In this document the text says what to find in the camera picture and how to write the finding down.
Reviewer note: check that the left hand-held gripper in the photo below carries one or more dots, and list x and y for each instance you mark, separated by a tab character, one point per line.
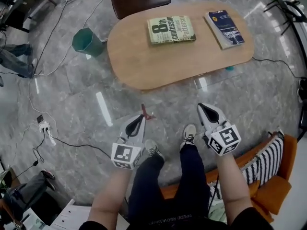
124	153

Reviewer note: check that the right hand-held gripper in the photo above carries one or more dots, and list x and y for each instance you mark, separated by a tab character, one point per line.
224	138

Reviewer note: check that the person's right forearm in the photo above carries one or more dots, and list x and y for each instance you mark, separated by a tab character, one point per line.
233	186

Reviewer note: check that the person's left forearm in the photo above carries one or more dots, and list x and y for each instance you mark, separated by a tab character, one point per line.
111	195

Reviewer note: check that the wooden coffee table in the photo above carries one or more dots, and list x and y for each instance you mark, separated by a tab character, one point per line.
177	61

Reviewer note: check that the white drawer cabinet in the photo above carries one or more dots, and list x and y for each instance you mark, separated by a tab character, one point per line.
70	215

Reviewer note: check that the small red floor object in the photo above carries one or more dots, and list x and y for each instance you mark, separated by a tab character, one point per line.
146	112

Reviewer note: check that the person's left grey sneaker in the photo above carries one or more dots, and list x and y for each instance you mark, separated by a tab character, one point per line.
153	150

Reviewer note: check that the person's grey sneaker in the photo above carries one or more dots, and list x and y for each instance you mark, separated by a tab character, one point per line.
189	135
153	150

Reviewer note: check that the person's right grey sneaker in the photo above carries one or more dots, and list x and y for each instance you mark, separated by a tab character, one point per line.
189	135

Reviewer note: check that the small teal floor object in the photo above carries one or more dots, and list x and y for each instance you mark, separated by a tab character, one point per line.
229	68

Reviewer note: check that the person's right leg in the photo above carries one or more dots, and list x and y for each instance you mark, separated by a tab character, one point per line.
192	176

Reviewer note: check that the person's leg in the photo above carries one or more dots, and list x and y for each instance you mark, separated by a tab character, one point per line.
146	190
192	176

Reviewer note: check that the person's left leg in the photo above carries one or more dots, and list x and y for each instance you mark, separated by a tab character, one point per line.
146	190

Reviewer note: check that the black white striped cushion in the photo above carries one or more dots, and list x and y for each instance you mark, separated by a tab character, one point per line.
266	162

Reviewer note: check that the dark blue paperback book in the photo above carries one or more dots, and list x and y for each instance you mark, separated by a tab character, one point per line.
224	29

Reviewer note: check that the white power strip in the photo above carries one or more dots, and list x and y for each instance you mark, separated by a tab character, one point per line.
46	128

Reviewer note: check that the pale green paperback book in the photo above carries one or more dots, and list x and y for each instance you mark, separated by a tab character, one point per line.
170	29

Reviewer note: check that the black power adapter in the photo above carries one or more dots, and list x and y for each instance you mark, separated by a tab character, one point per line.
39	118

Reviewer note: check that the orange sofa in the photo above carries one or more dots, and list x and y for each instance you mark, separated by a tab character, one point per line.
273	190

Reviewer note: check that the green waste bin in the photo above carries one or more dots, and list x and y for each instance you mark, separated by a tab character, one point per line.
85	41

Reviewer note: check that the person's black shirt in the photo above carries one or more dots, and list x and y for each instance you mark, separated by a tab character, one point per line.
168	224

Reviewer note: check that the black tripod stand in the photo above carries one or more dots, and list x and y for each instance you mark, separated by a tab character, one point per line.
285	11

